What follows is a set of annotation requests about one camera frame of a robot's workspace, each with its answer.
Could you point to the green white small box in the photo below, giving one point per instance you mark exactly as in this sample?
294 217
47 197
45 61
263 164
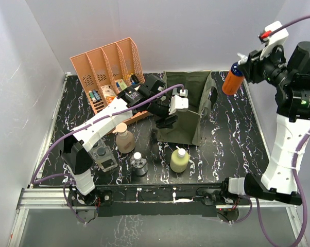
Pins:
121 85

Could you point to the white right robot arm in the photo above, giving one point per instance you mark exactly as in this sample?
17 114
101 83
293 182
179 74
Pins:
291 79

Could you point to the small silver cap bottle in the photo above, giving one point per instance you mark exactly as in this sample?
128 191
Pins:
139 164

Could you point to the orange plastic file organizer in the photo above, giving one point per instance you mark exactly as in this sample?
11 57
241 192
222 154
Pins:
105 65

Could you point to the yellow round pump bottle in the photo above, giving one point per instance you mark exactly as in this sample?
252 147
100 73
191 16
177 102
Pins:
179 160

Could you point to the black front mounting rail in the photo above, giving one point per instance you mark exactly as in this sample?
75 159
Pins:
157 199

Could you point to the orange white snack packet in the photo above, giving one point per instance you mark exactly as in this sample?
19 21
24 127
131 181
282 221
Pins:
108 93

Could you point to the orange blue pump bottle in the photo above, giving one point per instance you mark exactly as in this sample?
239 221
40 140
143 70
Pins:
234 77

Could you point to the small vials set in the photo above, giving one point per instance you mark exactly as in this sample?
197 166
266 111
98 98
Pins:
94 95

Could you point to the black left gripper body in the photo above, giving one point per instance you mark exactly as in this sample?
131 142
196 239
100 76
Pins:
159 109

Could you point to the clear twin bottle pack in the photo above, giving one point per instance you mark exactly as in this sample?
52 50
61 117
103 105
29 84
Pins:
103 156

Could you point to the brown pump bottle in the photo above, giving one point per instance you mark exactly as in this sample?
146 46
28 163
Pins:
125 139

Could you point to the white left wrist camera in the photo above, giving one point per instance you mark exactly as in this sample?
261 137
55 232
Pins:
179 101

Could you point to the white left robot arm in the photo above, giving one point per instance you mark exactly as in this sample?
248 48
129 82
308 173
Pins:
152 96

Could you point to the white blue box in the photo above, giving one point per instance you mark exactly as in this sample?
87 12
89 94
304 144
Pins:
136 86

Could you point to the green canvas bag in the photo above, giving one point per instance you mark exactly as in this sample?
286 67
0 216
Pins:
202 95

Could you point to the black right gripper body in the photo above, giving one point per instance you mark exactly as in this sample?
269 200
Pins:
260 69

